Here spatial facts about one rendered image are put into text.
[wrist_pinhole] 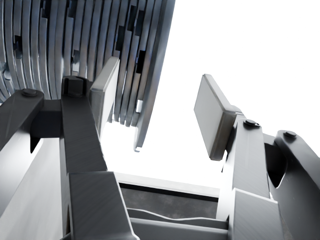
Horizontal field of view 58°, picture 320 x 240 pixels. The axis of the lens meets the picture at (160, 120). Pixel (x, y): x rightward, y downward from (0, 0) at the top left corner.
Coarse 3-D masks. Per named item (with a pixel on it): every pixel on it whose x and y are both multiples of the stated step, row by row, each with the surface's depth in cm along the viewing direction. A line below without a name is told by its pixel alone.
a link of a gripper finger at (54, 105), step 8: (88, 96) 15; (48, 104) 13; (56, 104) 13; (40, 112) 13; (48, 112) 13; (56, 112) 13; (32, 120) 13; (40, 120) 13; (48, 120) 13; (56, 120) 13; (32, 128) 13; (40, 128) 13; (48, 128) 13; (56, 128) 13; (32, 136) 13; (40, 136) 13; (48, 136) 13; (56, 136) 13
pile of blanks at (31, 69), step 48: (0, 0) 29; (48, 0) 31; (96, 0) 29; (144, 0) 30; (0, 48) 31; (48, 48) 31; (96, 48) 35; (144, 48) 31; (0, 96) 37; (48, 96) 36
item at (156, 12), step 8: (160, 0) 30; (160, 8) 30; (152, 16) 30; (152, 24) 30; (152, 32) 30; (152, 40) 31; (152, 48) 31; (144, 56) 32; (144, 64) 32; (144, 72) 32; (144, 80) 33; (144, 88) 33; (136, 104) 36; (136, 112) 37; (136, 120) 39
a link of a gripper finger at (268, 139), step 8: (240, 112) 17; (232, 128) 15; (232, 136) 15; (264, 136) 14; (272, 136) 14; (264, 144) 14; (272, 144) 14; (272, 152) 14; (280, 152) 14; (272, 160) 14; (280, 160) 14; (272, 168) 14; (280, 168) 14
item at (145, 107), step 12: (168, 0) 24; (168, 12) 24; (168, 24) 24; (156, 36) 29; (168, 36) 24; (156, 48) 25; (156, 60) 25; (156, 72) 25; (156, 84) 25; (144, 96) 32; (144, 108) 27; (144, 120) 28; (144, 132) 29
